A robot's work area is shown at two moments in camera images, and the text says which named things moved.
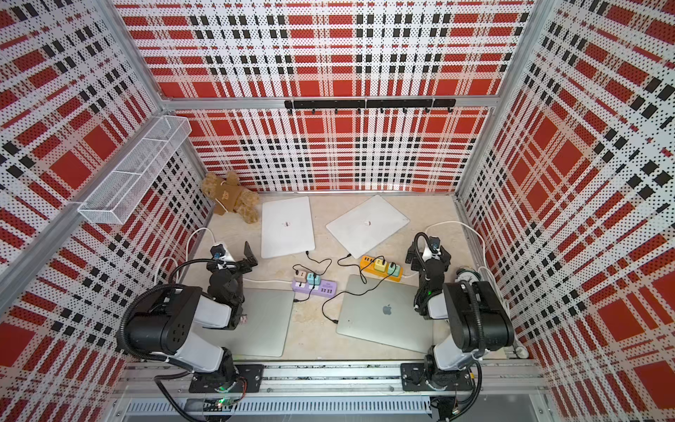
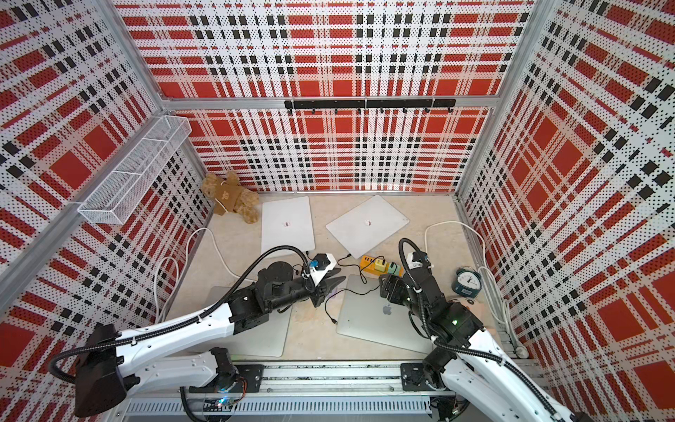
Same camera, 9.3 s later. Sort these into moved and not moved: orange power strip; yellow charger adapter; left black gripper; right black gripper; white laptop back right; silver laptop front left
Moved: left black gripper; right black gripper
Not moved: yellow charger adapter; silver laptop front left; orange power strip; white laptop back right
